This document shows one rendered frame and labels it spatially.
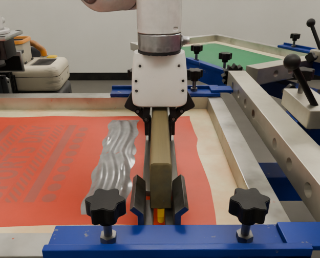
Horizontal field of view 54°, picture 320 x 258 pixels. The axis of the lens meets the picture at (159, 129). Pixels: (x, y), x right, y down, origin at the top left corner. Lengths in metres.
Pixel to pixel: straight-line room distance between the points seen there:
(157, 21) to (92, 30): 3.97
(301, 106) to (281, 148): 0.10
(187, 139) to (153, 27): 0.29
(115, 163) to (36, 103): 0.39
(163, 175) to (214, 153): 0.25
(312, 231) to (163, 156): 0.20
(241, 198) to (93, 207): 0.16
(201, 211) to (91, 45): 4.11
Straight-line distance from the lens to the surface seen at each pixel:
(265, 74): 1.03
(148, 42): 0.53
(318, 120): 0.61
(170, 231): 0.40
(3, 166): 0.68
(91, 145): 0.70
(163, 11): 0.52
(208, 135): 0.73
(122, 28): 4.42
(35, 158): 0.68
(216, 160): 0.63
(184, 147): 0.68
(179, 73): 0.55
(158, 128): 0.51
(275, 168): 0.71
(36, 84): 1.63
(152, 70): 0.55
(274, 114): 0.65
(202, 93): 0.87
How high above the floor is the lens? 1.28
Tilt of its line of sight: 25 degrees down
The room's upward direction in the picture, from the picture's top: straight up
